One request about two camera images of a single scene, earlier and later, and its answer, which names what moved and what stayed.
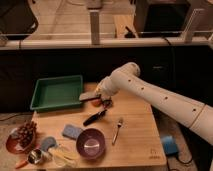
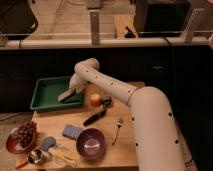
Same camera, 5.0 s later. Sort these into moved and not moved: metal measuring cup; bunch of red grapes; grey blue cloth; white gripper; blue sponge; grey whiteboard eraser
Moved: grey whiteboard eraser; white gripper
Not moved: grey blue cloth; metal measuring cup; bunch of red grapes; blue sponge
